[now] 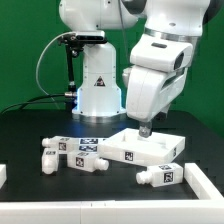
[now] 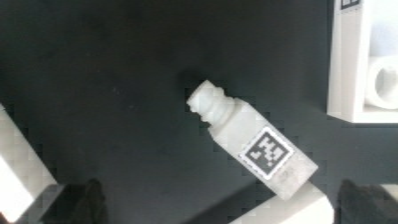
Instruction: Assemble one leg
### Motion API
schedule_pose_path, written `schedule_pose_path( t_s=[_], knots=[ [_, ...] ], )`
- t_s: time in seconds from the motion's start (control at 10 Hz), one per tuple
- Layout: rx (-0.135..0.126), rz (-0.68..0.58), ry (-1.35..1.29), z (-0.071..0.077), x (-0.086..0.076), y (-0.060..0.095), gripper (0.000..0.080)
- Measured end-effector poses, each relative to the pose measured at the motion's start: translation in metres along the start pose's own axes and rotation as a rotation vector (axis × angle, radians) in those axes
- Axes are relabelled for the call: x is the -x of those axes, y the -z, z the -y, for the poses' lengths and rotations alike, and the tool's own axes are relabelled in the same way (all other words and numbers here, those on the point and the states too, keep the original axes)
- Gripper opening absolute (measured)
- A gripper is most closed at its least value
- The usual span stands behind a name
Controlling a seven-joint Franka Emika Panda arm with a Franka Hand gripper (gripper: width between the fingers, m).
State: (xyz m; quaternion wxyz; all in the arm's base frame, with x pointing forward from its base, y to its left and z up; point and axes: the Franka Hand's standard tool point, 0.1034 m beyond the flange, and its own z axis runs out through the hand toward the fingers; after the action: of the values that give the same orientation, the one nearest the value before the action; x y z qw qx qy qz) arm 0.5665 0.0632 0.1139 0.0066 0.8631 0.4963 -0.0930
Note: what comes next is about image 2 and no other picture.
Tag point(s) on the white square tabletop tray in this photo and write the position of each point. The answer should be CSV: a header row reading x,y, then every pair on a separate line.
x,y
364,73

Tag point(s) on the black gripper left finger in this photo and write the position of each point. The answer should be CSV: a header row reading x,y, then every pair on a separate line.
x,y
81,205

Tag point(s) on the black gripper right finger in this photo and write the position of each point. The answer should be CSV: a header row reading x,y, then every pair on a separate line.
x,y
367,203

